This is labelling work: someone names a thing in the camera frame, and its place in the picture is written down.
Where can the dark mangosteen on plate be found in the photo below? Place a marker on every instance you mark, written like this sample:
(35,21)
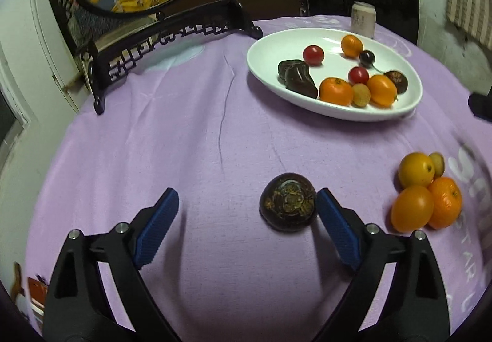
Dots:
(285,65)

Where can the red cherry tomato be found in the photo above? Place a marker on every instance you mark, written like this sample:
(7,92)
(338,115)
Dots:
(358,75)
(313,55)

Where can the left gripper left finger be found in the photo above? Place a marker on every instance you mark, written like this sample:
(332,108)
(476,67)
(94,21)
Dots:
(127,248)

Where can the small orange tangerine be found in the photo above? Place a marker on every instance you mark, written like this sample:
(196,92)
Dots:
(351,46)

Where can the ribbed orange tangerine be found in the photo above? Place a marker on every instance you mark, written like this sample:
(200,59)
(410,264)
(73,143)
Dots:
(448,201)

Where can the dark cherry with stem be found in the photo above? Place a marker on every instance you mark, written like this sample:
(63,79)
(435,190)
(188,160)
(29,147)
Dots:
(367,60)

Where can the pink beverage can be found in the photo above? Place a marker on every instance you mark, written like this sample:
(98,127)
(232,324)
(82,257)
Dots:
(363,19)

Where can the tan longan on cloth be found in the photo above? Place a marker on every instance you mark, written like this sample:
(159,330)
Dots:
(439,164)

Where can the smooth orange fruit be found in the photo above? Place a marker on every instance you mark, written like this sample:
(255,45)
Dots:
(412,209)

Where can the yellow orange fruit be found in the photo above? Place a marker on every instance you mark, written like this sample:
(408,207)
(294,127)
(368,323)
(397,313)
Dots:
(416,169)

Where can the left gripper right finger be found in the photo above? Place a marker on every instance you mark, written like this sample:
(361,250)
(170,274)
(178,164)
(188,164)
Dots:
(366,250)

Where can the small tan longan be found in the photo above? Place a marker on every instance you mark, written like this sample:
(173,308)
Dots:
(361,95)

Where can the purple tablecloth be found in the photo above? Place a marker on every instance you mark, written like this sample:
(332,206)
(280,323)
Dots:
(193,118)

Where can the dark mangosteen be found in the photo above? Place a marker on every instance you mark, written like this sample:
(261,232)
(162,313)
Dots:
(285,65)
(287,203)
(298,79)

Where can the orange tangerine on plate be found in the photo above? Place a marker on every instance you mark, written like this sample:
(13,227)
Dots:
(336,91)

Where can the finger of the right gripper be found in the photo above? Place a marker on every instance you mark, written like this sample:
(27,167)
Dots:
(481,105)

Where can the brown passion fruit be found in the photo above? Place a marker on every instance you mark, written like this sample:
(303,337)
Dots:
(399,79)

